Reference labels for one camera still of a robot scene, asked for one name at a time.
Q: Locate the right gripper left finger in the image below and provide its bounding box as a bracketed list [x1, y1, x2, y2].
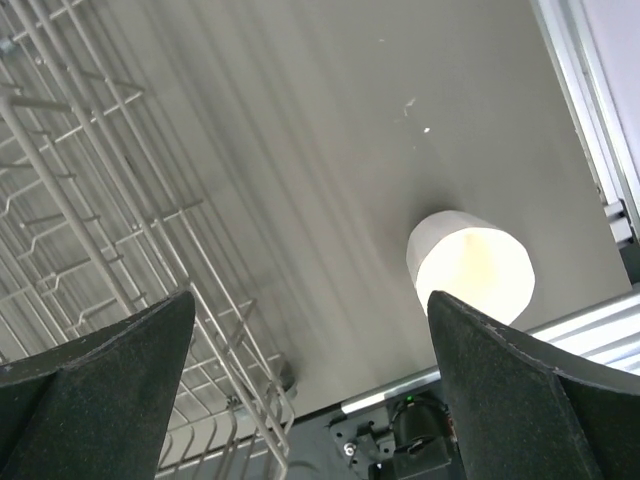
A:
[1, 290, 195, 479]

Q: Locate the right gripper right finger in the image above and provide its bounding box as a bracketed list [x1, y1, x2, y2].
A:
[427, 291, 639, 479]

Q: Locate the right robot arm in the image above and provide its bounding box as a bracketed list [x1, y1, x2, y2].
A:
[1, 291, 639, 479]

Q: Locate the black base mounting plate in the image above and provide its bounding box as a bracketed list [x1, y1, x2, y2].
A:
[287, 384, 466, 479]

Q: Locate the white mug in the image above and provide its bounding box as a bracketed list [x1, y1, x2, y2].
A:
[406, 210, 536, 325]

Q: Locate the aluminium frame rail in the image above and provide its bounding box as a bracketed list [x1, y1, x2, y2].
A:
[344, 1, 630, 413]

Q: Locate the grey wire dish rack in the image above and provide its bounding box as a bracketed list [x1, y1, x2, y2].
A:
[1, 1, 295, 479]

